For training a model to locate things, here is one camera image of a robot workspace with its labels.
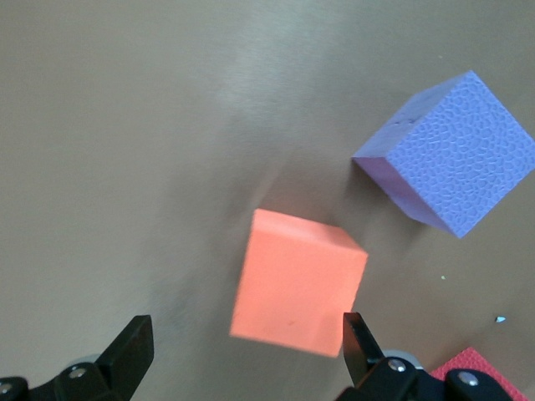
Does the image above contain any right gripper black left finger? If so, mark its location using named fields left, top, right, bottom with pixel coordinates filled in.
left=0, top=315, right=155, bottom=401

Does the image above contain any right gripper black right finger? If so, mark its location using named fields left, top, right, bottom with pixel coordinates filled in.
left=336, top=312, right=516, bottom=401

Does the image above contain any orange foam cube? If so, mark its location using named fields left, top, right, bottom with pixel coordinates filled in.
left=228, top=208, right=369, bottom=358

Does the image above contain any red foam cube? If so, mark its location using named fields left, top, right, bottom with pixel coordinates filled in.
left=429, top=346, right=531, bottom=401

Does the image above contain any purple foam cube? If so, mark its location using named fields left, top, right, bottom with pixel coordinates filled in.
left=351, top=69, right=535, bottom=239

